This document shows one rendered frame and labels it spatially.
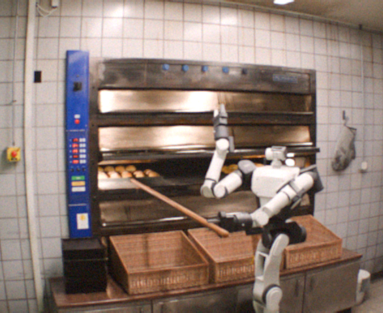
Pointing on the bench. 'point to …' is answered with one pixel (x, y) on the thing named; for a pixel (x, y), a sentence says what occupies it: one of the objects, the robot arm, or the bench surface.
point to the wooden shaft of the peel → (183, 210)
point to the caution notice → (82, 221)
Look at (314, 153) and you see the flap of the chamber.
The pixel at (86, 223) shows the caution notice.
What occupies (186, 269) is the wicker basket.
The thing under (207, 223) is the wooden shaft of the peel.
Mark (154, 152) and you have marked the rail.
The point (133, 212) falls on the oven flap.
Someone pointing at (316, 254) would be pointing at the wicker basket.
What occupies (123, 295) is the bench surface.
